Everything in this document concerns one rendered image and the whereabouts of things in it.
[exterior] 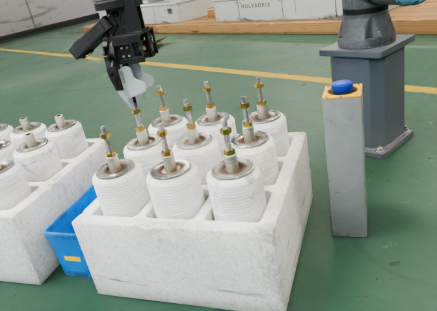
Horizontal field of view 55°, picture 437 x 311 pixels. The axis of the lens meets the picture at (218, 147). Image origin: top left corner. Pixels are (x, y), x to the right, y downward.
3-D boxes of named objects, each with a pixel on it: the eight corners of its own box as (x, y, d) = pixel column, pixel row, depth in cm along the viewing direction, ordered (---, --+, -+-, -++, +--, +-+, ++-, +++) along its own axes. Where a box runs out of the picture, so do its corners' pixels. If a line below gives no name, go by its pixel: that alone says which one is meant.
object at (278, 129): (254, 202, 96) (242, 129, 88) (251, 181, 104) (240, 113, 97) (297, 196, 95) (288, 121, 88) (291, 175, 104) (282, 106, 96)
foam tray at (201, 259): (173, 194, 120) (158, 136, 113) (313, 196, 106) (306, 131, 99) (97, 294, 87) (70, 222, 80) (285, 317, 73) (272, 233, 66)
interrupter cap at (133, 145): (119, 149, 90) (119, 147, 90) (144, 135, 96) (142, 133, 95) (145, 153, 86) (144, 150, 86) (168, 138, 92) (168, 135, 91)
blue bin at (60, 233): (123, 203, 120) (112, 166, 115) (158, 203, 116) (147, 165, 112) (58, 276, 95) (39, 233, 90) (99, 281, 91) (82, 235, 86)
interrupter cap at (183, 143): (220, 140, 85) (219, 137, 85) (188, 154, 82) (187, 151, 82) (200, 132, 91) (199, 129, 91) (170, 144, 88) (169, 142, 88)
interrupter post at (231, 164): (223, 171, 73) (220, 154, 72) (234, 166, 74) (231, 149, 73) (231, 175, 71) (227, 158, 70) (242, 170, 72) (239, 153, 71)
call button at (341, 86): (332, 90, 83) (331, 79, 82) (354, 88, 81) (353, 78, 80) (330, 97, 79) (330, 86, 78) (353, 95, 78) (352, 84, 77)
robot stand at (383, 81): (358, 125, 141) (354, 34, 129) (414, 135, 127) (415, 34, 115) (325, 146, 130) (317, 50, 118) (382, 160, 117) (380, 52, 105)
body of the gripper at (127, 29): (145, 66, 79) (128, -2, 74) (105, 71, 81) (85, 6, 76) (160, 55, 85) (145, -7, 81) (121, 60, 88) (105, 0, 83)
